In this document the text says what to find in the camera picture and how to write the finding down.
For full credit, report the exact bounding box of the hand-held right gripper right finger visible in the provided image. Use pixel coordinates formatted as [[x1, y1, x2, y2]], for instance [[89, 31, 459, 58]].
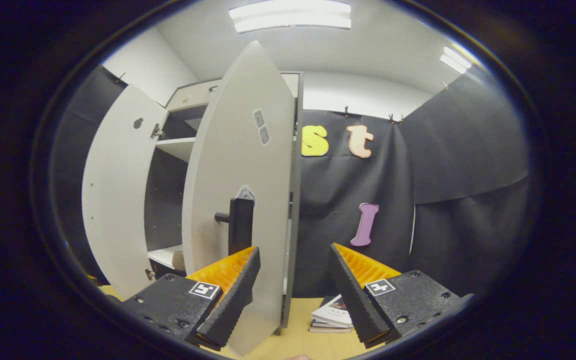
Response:
[[328, 243, 475, 349]]

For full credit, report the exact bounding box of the black backdrop cloth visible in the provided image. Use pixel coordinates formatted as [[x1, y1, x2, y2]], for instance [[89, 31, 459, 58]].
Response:
[[50, 65, 531, 301]]

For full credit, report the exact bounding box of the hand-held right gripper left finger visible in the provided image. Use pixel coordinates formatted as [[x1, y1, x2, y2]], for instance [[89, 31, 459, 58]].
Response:
[[120, 245, 262, 351]]

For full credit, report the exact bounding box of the white book with cover picture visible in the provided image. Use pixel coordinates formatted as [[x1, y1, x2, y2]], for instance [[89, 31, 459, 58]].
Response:
[[312, 294, 354, 328]]

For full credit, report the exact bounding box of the black door handle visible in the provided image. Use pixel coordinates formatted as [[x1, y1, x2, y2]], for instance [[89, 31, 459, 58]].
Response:
[[214, 198, 255, 257]]

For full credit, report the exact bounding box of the large ceiling light panel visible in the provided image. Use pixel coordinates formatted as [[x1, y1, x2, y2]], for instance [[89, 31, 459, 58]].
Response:
[[229, 0, 352, 34]]

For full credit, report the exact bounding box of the small ceiling light panel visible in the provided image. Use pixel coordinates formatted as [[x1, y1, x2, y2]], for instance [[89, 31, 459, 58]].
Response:
[[439, 46, 473, 75]]

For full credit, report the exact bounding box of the white shoe cabinet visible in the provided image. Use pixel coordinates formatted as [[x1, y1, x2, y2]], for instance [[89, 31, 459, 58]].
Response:
[[143, 71, 305, 337]]

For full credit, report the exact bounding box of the white shoe cabinet door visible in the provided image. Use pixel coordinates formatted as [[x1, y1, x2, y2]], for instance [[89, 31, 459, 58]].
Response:
[[81, 84, 169, 301], [182, 40, 296, 357]]

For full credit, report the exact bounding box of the plain thin book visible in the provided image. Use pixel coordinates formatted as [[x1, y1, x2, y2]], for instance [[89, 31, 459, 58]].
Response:
[[309, 320, 353, 334]]

